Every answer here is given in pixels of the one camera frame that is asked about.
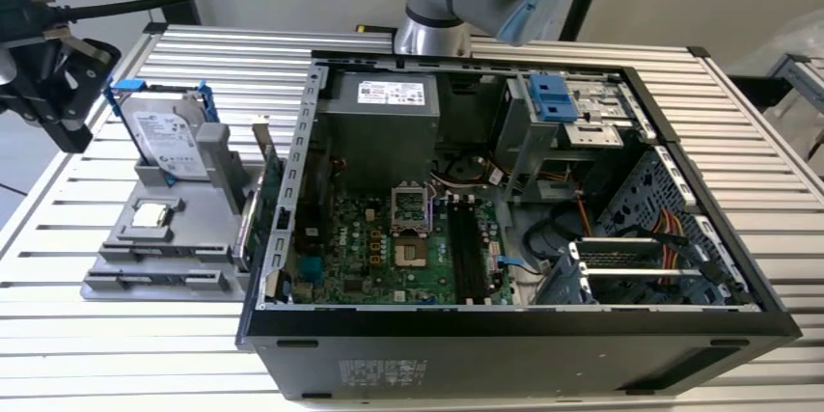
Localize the white-latched RAM slot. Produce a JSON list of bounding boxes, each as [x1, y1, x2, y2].
[[471, 194, 495, 306], [456, 194, 476, 306]]

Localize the hard disk in blue carrier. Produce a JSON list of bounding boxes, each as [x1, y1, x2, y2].
[[105, 76, 220, 186]]

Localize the silver CPU chip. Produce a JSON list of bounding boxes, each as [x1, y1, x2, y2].
[[128, 203, 172, 229]]

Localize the grey parts rack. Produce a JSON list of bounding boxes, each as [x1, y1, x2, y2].
[[80, 122, 269, 302]]

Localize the green graphics card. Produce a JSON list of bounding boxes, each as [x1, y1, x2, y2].
[[235, 115, 288, 273]]

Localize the grey power supply unit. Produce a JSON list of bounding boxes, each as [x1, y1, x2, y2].
[[319, 71, 443, 191]]

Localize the metal socket cover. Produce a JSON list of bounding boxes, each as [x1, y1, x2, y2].
[[391, 180, 431, 235]]

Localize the green Dell motherboard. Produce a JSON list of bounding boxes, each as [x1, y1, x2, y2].
[[292, 189, 520, 307]]

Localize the CPU socket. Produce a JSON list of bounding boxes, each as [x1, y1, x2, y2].
[[393, 236, 431, 268]]

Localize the blue plastic drive latch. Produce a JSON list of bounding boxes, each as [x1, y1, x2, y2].
[[525, 72, 576, 123]]

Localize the black open PC case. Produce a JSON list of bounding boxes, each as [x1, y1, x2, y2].
[[235, 47, 804, 401]]

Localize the grey metal drive bay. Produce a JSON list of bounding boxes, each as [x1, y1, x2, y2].
[[495, 71, 639, 201]]

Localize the silver metal drive cage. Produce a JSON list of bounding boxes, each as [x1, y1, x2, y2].
[[533, 235, 755, 307]]

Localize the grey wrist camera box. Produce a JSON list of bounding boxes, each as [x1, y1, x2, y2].
[[0, 0, 73, 49]]

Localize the wire locking lever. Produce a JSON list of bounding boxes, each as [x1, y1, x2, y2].
[[429, 184, 445, 239]]

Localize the thick round black cable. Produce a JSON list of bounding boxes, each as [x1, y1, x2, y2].
[[524, 204, 580, 268]]

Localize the thin orange wire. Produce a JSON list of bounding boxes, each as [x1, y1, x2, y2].
[[575, 189, 593, 239]]

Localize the orange yellow wire bundle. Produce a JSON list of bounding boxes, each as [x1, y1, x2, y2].
[[649, 211, 691, 283]]

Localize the grey metal frame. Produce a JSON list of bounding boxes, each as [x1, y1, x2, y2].
[[768, 52, 824, 112]]

